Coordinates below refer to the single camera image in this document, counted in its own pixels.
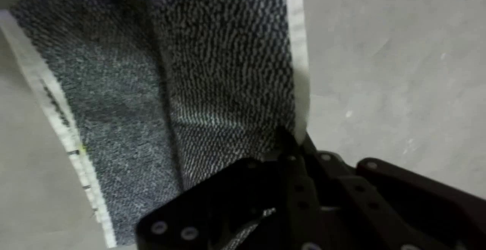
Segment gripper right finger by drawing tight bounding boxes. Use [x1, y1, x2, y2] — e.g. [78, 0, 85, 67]
[300, 133, 486, 250]

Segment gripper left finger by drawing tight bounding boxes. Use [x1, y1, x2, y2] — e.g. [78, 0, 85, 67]
[135, 126, 322, 250]

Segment dark grey cloth white edges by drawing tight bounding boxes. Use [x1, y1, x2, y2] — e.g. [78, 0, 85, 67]
[0, 0, 311, 249]

